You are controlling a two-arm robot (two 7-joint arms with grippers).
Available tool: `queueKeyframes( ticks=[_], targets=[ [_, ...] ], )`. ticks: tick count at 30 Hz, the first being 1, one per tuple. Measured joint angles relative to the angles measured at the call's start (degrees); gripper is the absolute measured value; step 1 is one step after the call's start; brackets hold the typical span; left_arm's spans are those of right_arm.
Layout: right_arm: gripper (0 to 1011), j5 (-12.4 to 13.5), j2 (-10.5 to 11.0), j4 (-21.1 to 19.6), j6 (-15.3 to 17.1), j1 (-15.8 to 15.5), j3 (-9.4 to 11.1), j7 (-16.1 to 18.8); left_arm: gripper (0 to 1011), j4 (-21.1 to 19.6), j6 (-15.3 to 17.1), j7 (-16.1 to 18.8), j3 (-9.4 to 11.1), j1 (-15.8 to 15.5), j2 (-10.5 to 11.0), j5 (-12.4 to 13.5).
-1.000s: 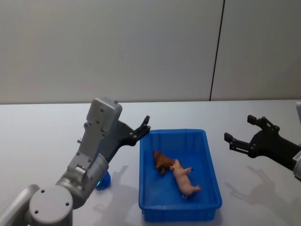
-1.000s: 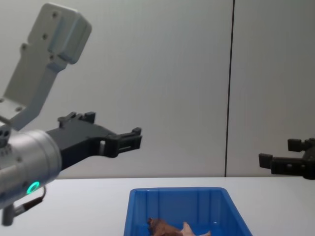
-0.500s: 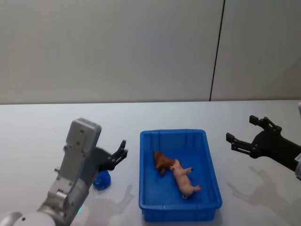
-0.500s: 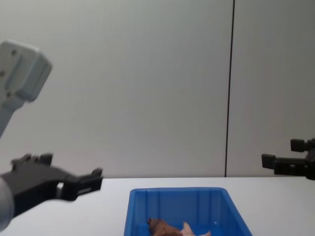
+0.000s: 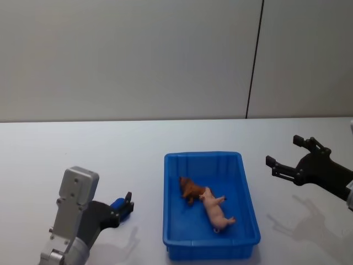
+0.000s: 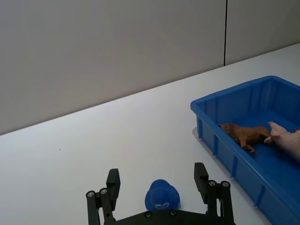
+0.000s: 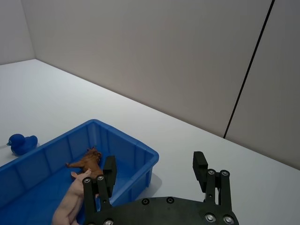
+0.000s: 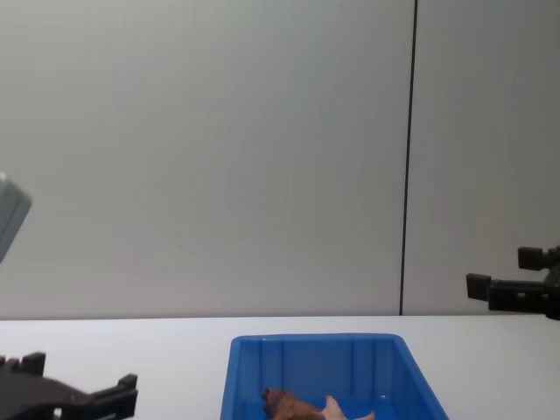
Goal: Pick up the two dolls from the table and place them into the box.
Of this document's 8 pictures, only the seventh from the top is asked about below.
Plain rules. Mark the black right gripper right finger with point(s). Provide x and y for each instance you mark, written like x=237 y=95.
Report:
x=212 y=185

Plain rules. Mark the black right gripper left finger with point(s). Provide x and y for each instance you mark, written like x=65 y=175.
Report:
x=108 y=174

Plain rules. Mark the brown lion toy figure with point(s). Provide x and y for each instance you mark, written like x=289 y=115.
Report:
x=90 y=162

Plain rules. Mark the blue plastic bin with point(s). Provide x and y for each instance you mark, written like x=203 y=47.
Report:
x=77 y=164

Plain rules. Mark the pink pig toy figure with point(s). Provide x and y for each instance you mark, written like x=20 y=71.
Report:
x=70 y=201

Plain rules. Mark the blue rubber duck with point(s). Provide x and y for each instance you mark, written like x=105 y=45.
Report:
x=21 y=143

